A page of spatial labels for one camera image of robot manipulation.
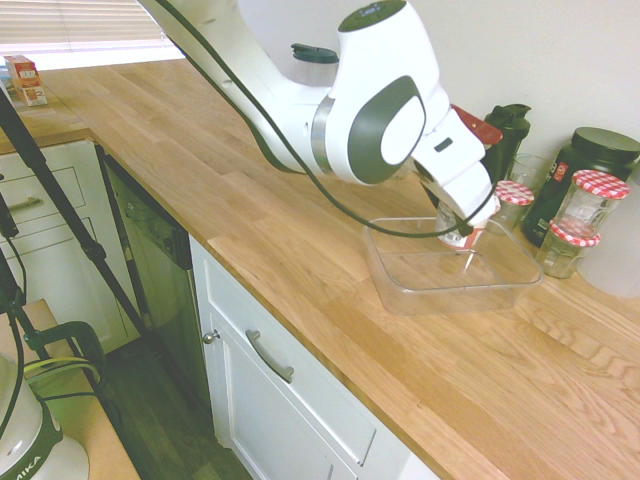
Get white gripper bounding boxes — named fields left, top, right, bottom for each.
left=412, top=107, right=501, bottom=224

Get cereal cup with printed lid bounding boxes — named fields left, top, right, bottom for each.
left=433, top=195, right=502, bottom=251

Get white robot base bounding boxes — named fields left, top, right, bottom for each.
left=0, top=351, right=92, bottom=480

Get clear square plastic container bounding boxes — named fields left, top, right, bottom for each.
left=363, top=216, right=546, bottom=318

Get red-checked-lid glass jar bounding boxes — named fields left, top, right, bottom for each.
left=535, top=221, right=602, bottom=280
left=553, top=169, right=632, bottom=239
left=484, top=180, right=536, bottom=237

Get dark green shaker bottle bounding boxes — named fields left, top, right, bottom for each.
left=482, top=103, right=532, bottom=184

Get small clear drinking glass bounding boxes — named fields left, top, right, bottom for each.
left=508, top=154, right=553, bottom=202

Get dark Vega Sport tub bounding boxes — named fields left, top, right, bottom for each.
left=521, top=126, right=640, bottom=250

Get large clear green-lid canister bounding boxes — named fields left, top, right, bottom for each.
left=290, top=42, right=342, bottom=89

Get white cabinet drawer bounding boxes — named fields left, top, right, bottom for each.
left=191, top=238, right=378, bottom=467

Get black dishwasher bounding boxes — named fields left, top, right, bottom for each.
left=95, top=143, right=212, bottom=404

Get white side cabinet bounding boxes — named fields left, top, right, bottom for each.
left=0, top=138, right=142, bottom=354

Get white window blinds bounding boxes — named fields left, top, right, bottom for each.
left=0, top=0, right=175, bottom=57

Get red and white carton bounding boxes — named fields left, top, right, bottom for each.
left=3, top=54, right=50, bottom=108

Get red-brown wrist camera mount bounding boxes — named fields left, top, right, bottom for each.
left=451, top=104, right=504, bottom=147

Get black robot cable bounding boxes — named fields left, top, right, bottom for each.
left=152, top=0, right=475, bottom=238

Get silver drawer handle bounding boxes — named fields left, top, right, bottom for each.
left=244, top=328, right=296, bottom=385

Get black camera tripod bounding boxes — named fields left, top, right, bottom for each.
left=0, top=87, right=157, bottom=354

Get brass side cabinet handle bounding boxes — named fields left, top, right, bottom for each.
left=5, top=196, right=46, bottom=214

